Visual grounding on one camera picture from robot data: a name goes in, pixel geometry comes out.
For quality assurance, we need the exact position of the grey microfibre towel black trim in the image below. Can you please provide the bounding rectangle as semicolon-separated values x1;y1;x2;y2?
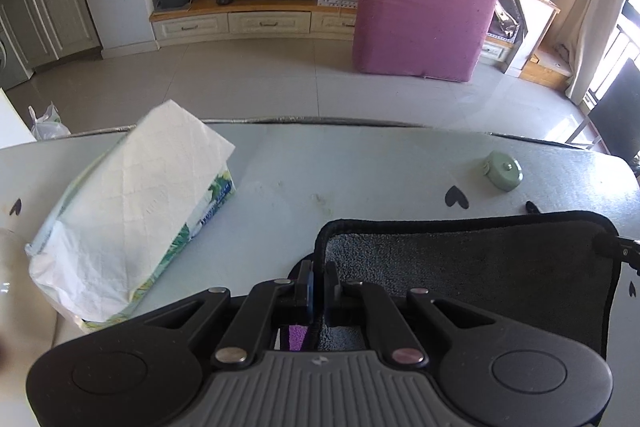
310;210;620;355

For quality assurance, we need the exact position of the white tissue pack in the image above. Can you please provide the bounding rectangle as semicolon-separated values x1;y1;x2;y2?
26;101;234;332

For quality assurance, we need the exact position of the small green round case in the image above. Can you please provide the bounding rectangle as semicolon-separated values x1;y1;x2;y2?
483;150;524;192

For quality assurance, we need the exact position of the pink upright cushion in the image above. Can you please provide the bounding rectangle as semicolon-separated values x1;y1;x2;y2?
352;0;497;82

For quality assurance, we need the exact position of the cream low drawer cabinet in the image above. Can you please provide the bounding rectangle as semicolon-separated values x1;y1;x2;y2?
150;0;357;46

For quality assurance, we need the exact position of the white plastic bag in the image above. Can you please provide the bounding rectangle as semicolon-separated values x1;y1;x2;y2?
28;103;70;141

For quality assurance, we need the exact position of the black chair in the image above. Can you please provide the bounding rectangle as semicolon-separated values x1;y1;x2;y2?
566;58;640;171

